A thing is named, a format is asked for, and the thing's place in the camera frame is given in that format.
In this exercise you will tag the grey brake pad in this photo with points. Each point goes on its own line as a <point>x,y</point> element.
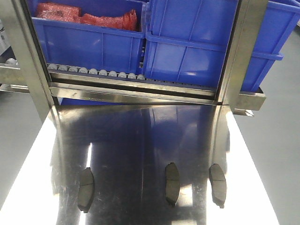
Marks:
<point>86,190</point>
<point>172,183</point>
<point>218,185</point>

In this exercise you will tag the white roller conveyor track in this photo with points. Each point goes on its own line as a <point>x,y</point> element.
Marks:
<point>94,71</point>

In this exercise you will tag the right blue plastic crate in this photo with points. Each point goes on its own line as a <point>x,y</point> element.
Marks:
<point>186,40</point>

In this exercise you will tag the blue plastic crate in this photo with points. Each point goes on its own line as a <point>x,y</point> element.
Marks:
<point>91,46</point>
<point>186,40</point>

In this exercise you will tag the left blue plastic crate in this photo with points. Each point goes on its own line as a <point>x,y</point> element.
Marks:
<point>91,46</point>

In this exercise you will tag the red bubble wrap bag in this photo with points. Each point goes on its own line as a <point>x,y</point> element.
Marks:
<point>66,13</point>

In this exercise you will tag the stainless steel rack frame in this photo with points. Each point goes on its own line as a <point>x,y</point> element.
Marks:
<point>45,85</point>

